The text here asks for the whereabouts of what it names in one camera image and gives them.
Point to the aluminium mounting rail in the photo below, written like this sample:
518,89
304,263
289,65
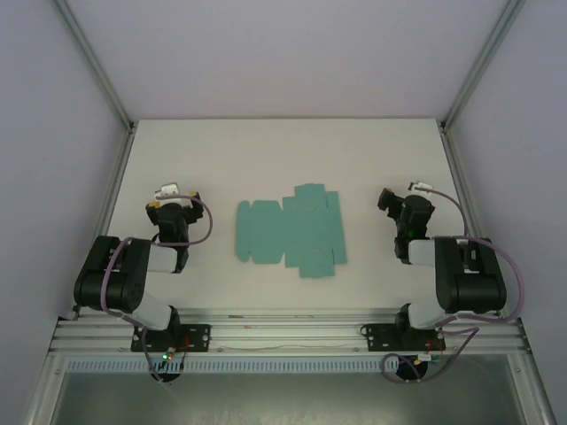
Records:
288,329

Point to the aluminium frame post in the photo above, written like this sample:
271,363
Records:
483,66
95,66

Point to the teal corrugated cardboard box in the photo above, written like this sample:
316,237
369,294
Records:
305,230

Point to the small green LED board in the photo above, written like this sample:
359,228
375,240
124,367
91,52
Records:
167,355
427,357

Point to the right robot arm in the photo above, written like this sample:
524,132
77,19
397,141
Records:
469,283

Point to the aluminium table side rail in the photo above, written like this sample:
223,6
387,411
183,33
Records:
456,177
113,199

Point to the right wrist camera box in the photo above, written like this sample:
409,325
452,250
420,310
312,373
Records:
418,186

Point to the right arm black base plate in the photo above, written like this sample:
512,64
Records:
376,336

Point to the grey metal sheet panel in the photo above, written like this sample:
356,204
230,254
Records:
283,398

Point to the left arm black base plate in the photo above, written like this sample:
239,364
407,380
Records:
199,333

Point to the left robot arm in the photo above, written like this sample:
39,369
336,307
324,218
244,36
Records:
111,274

